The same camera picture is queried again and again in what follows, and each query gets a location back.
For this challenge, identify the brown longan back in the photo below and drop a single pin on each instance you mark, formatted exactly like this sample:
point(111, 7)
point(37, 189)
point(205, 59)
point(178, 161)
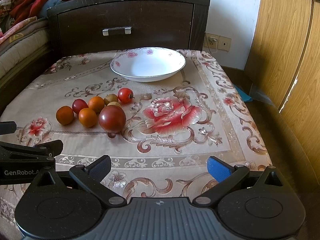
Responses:
point(110, 98)

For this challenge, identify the floral beige tablecloth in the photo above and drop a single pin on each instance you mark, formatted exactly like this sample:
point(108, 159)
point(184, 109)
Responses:
point(172, 126)

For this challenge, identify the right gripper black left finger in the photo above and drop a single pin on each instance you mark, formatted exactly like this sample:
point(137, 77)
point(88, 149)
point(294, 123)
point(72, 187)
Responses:
point(89, 178)

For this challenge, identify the brown longan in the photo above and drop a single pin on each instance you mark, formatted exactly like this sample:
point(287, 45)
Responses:
point(110, 98)
point(114, 103)

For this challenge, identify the wall power socket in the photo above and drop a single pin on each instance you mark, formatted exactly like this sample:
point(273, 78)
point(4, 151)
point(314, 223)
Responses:
point(217, 42)

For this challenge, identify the blue garment on bed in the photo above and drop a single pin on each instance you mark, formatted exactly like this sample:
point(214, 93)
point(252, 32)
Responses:
point(46, 6)

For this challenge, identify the blue item on floor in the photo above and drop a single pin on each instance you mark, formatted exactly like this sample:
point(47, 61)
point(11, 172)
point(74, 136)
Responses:
point(243, 95)

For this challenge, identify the red cherry tomato with stem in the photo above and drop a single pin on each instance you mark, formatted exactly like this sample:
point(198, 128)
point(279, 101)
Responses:
point(125, 95)

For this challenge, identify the brown longan front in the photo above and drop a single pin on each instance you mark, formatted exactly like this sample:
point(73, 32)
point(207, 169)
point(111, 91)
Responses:
point(114, 103)

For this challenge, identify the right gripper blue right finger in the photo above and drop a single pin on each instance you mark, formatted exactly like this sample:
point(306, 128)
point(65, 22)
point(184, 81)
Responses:
point(228, 178)

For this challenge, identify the orange tangerine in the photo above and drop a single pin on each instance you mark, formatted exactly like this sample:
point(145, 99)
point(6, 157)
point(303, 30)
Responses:
point(96, 103)
point(64, 115)
point(87, 117)

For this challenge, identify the orange tangerine back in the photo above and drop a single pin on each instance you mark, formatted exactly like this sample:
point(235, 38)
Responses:
point(96, 103)

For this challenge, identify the dark wooden nightstand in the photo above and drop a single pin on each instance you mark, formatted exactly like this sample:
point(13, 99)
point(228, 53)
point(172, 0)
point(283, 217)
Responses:
point(76, 26)

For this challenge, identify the large dark red tomato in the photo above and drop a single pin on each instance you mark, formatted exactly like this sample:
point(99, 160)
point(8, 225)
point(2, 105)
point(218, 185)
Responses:
point(112, 119)

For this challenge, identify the white floral bowl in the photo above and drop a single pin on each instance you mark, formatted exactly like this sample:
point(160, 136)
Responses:
point(148, 64)

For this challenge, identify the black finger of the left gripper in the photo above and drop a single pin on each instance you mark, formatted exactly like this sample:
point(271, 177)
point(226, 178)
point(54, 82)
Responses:
point(7, 127)

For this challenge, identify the orange tangerine front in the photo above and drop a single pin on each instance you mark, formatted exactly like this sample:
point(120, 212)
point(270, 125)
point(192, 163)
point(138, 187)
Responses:
point(87, 117)

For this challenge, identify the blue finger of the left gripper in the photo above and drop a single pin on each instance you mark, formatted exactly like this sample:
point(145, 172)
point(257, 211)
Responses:
point(51, 148)

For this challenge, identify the dark red oval tomato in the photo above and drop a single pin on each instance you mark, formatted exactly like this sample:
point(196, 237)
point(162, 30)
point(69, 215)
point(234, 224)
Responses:
point(78, 105)

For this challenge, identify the bed mattress with quilts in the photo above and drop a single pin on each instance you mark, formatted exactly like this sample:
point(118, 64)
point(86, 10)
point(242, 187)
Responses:
point(19, 41)

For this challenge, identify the metal drawer handle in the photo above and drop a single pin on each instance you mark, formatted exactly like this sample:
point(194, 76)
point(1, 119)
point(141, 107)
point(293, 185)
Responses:
point(117, 31)

